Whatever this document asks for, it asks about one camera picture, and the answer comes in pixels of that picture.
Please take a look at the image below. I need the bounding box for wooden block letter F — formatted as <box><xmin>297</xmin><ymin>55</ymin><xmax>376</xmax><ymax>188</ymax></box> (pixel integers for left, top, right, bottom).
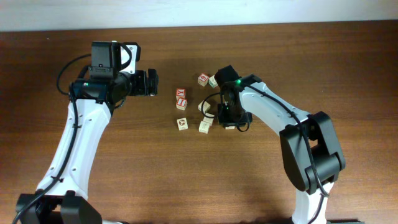
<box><xmin>198</xmin><ymin>100</ymin><xmax>211</xmax><ymax>114</ymax></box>

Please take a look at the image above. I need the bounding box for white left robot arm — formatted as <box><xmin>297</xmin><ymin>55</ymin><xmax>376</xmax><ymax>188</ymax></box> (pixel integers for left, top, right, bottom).
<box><xmin>13</xmin><ymin>40</ymin><xmax>159</xmax><ymax>224</ymax></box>

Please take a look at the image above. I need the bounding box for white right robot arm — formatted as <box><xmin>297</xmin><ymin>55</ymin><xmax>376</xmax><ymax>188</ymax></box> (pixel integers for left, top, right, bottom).
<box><xmin>215</xmin><ymin>65</ymin><xmax>346</xmax><ymax>223</ymax></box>

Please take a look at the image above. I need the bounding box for wooden block brown ball picture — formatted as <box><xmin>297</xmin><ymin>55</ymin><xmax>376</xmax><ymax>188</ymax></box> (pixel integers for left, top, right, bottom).
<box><xmin>177</xmin><ymin>118</ymin><xmax>188</xmax><ymax>131</ymax></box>

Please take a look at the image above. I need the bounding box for red number nine block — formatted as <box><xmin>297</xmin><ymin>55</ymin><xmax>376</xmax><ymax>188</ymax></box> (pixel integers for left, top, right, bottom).
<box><xmin>198</xmin><ymin>73</ymin><xmax>209</xmax><ymax>86</ymax></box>

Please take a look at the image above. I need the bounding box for red letter I block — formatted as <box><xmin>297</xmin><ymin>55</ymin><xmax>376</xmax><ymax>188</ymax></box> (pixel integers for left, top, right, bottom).
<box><xmin>176</xmin><ymin>98</ymin><xmax>188</xmax><ymax>111</ymax></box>

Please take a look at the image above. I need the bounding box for red letter Y block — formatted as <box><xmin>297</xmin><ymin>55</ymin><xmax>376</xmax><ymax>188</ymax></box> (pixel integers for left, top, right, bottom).
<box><xmin>175</xmin><ymin>88</ymin><xmax>186</xmax><ymax>100</ymax></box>

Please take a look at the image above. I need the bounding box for green letter wooden block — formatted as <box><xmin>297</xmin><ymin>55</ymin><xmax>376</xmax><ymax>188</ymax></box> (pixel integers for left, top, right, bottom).
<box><xmin>208</xmin><ymin>75</ymin><xmax>218</xmax><ymax>88</ymax></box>

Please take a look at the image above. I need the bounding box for wooden block plain engraving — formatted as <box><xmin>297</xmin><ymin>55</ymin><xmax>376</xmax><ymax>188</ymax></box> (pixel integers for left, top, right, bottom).
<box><xmin>198</xmin><ymin>121</ymin><xmax>210</xmax><ymax>134</ymax></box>

